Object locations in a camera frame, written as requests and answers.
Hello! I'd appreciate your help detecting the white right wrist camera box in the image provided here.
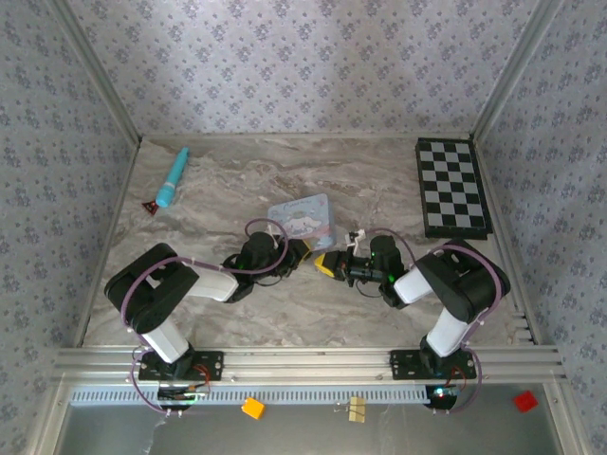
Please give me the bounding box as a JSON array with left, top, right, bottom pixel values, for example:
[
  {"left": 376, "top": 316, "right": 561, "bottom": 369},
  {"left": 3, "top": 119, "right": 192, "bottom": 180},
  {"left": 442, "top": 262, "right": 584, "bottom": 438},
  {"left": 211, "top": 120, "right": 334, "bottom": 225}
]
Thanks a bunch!
[{"left": 347, "top": 228, "right": 369, "bottom": 255}]

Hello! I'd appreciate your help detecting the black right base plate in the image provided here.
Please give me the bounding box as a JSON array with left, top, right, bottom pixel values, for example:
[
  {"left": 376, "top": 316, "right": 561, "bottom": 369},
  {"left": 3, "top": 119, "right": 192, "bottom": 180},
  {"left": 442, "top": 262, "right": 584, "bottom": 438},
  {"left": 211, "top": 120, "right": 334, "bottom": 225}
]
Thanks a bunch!
[{"left": 389, "top": 349, "right": 478, "bottom": 380}]

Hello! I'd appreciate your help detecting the orange toy block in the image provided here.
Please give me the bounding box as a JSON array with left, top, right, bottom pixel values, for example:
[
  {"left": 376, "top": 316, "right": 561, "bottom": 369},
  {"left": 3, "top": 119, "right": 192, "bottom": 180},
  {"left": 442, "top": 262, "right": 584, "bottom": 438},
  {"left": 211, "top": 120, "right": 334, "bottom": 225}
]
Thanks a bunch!
[{"left": 240, "top": 396, "right": 267, "bottom": 421}]

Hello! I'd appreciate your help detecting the grey slotted cable duct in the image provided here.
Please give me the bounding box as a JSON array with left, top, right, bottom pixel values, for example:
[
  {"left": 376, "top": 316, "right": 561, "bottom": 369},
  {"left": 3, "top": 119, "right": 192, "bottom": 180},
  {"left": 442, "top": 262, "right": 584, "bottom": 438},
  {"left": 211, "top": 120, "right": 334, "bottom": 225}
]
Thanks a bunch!
[{"left": 69, "top": 384, "right": 435, "bottom": 407}]

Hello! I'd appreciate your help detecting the aluminium frame post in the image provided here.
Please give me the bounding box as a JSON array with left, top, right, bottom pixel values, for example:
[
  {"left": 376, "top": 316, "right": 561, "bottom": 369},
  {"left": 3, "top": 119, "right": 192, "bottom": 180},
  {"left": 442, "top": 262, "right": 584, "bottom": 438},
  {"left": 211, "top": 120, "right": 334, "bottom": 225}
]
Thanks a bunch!
[{"left": 472, "top": 0, "right": 565, "bottom": 141}]

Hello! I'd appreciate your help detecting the black grey chessboard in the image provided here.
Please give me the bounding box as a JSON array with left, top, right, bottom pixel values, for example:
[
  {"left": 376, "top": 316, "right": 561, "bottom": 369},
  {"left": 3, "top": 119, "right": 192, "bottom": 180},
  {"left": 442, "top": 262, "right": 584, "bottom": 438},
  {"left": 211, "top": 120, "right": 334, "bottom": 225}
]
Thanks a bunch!
[{"left": 414, "top": 136, "right": 494, "bottom": 242}]

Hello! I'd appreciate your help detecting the left controller board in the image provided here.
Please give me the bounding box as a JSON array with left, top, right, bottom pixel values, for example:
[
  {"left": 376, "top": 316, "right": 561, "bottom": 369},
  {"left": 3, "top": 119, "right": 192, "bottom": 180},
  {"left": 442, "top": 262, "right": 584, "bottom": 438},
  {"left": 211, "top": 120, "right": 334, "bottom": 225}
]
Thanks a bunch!
[{"left": 157, "top": 386, "right": 212, "bottom": 411}]

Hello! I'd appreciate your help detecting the teal toy microphone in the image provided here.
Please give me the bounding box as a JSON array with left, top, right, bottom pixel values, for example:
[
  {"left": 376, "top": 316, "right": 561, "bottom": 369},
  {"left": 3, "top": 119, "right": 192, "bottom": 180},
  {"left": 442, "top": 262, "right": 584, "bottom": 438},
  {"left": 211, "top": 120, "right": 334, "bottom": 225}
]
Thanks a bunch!
[{"left": 155, "top": 146, "right": 191, "bottom": 209}]

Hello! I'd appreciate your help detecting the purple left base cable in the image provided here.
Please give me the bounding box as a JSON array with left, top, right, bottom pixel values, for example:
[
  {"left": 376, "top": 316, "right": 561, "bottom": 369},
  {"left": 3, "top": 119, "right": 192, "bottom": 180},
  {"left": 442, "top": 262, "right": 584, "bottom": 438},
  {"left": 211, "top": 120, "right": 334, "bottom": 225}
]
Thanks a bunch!
[{"left": 128, "top": 348, "right": 165, "bottom": 414}]

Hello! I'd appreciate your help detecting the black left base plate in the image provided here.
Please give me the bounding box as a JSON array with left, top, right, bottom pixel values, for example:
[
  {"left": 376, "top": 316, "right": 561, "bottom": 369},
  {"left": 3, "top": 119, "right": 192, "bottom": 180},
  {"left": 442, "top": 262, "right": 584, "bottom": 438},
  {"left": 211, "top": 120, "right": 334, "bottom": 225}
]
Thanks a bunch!
[{"left": 137, "top": 350, "right": 225, "bottom": 383}]

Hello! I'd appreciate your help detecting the red toy block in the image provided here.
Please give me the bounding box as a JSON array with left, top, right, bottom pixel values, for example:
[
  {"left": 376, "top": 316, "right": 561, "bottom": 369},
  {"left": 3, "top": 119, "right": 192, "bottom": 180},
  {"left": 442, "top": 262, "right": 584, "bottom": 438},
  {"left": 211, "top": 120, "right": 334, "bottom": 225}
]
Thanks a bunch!
[{"left": 513, "top": 391, "right": 541, "bottom": 413}]

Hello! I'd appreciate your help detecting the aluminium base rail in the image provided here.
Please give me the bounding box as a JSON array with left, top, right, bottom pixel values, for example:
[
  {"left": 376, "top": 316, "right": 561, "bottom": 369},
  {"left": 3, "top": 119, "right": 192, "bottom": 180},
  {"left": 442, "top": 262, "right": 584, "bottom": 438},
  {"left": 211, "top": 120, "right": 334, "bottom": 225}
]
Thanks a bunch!
[{"left": 54, "top": 346, "right": 568, "bottom": 385}]

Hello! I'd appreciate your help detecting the right controller board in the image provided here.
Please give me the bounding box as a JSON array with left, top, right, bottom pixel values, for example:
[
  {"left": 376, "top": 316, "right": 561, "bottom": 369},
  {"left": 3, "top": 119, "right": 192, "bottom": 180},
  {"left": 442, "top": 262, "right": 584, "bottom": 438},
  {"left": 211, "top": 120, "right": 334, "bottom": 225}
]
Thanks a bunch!
[{"left": 424, "top": 384, "right": 464, "bottom": 411}]

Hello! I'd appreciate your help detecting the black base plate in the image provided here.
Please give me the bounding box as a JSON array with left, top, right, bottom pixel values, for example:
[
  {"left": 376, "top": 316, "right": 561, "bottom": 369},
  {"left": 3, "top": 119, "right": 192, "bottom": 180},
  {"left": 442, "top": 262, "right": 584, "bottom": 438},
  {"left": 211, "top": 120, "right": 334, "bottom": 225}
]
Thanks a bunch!
[
  {"left": 137, "top": 350, "right": 225, "bottom": 383},
  {"left": 389, "top": 349, "right": 478, "bottom": 380}
]

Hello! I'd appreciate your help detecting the tan wooden clip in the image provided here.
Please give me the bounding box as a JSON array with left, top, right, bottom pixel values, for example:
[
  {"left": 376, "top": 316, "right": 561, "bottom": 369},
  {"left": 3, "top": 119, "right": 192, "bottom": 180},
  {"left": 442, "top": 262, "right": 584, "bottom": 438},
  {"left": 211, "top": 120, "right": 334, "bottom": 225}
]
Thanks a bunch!
[{"left": 334, "top": 396, "right": 367, "bottom": 423}]

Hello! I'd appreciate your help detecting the pastel cartoon tin box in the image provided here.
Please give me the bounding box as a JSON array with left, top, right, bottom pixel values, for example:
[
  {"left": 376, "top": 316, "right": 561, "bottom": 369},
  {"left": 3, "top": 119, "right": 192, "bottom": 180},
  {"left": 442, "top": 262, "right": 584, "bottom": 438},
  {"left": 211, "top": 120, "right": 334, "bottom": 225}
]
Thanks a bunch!
[{"left": 267, "top": 192, "right": 339, "bottom": 251}]

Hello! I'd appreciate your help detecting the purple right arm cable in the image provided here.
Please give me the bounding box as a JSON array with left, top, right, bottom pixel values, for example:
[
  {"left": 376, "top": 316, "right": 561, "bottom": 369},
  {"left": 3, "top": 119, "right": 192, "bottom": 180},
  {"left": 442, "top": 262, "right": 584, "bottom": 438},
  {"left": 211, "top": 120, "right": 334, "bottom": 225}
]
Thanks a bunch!
[{"left": 364, "top": 227, "right": 504, "bottom": 352}]

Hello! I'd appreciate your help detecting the controller board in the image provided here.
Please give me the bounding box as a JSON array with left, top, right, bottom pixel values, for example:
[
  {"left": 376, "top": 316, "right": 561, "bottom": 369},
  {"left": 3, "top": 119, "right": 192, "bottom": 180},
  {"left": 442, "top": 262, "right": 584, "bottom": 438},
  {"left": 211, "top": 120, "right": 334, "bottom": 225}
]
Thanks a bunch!
[
  {"left": 424, "top": 384, "right": 464, "bottom": 411},
  {"left": 157, "top": 386, "right": 212, "bottom": 411}
]

